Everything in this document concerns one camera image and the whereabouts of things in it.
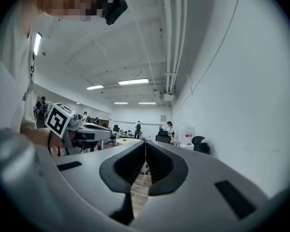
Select white cabinet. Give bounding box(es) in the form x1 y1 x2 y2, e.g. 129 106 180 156
178 124 197 146

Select person's white shirt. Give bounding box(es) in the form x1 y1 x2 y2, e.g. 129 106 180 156
0 0 48 136

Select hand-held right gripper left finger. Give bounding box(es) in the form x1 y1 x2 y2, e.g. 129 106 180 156
53 140 146 232

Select white ceiling pipes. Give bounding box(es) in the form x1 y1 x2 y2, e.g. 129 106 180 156
160 0 189 94

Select person's head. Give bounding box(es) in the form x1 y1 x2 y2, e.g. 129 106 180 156
40 0 112 22

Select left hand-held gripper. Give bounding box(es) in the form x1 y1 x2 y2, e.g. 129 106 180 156
44 102 113 156

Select thin wall cable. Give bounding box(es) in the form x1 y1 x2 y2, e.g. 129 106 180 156
189 0 243 96

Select person's left forearm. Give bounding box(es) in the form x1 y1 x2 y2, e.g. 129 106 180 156
19 126 65 157

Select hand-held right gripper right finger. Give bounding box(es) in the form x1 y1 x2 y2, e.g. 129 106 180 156
129 140 271 232

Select round pale table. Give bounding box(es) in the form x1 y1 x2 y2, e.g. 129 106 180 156
116 137 143 145

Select black head camera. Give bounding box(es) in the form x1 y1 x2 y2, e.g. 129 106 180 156
102 0 129 26

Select black office chair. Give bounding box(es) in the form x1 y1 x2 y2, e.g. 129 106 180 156
155 133 172 145
107 124 121 145
191 135 211 155

